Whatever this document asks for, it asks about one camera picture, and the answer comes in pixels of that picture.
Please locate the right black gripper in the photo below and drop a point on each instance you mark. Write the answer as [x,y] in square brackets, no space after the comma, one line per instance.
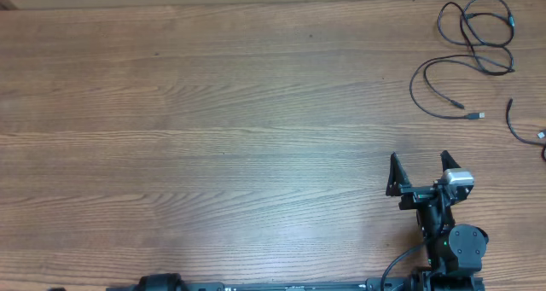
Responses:
[398,185]

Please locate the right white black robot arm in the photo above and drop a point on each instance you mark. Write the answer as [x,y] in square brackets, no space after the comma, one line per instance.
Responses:
[454,251]

